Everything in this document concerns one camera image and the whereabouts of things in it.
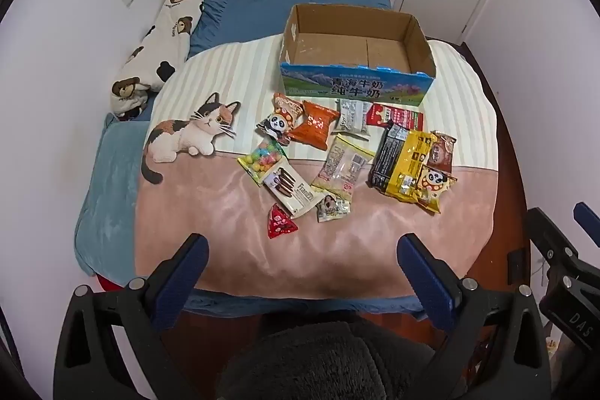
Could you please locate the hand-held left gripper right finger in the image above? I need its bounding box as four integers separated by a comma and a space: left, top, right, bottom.
397, 232, 551, 400

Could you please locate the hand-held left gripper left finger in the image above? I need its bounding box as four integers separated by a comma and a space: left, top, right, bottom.
54, 234, 209, 400

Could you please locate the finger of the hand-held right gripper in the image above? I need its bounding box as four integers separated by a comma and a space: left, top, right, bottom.
525, 208, 580, 272
574, 202, 600, 247

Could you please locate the yellow panda snack packet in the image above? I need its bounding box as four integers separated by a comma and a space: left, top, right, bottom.
414, 166, 458, 214

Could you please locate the red triangular snack packet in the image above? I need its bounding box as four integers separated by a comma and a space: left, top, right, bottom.
267, 203, 300, 240

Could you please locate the small silver snack packet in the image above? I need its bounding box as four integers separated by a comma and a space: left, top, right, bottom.
315, 191, 353, 223

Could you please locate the black and yellow snack packet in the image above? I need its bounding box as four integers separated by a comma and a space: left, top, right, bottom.
368, 123, 438, 200

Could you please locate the brown snack packet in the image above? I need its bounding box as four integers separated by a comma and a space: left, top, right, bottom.
429, 130, 457, 174

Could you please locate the clear beige snack packet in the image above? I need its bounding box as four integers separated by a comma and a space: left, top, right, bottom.
312, 134, 369, 197

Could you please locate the colourful candy ball bag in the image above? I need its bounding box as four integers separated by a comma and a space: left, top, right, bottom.
237, 136, 288, 186

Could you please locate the white chocolate stick box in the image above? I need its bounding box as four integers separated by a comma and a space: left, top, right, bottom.
261, 163, 330, 221

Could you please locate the white grey snack packet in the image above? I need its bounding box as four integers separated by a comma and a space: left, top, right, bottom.
333, 99, 372, 141

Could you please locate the plain orange snack packet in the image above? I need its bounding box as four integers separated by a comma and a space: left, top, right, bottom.
291, 100, 339, 150

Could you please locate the orange panda snack packet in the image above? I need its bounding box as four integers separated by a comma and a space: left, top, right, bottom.
256, 93, 305, 144

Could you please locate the cardboard box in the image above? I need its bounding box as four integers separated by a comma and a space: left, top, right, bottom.
280, 4, 437, 106

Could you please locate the cat print blanket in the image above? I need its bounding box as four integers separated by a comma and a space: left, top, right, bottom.
135, 37, 498, 300

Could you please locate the red cloth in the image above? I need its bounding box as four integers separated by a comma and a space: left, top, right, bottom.
96, 274, 123, 294

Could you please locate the light blue blanket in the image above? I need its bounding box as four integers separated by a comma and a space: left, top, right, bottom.
75, 113, 156, 279

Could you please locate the bear print pillow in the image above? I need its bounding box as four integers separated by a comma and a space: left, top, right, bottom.
110, 0, 206, 118

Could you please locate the blue bed sheet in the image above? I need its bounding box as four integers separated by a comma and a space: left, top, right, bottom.
108, 0, 423, 319

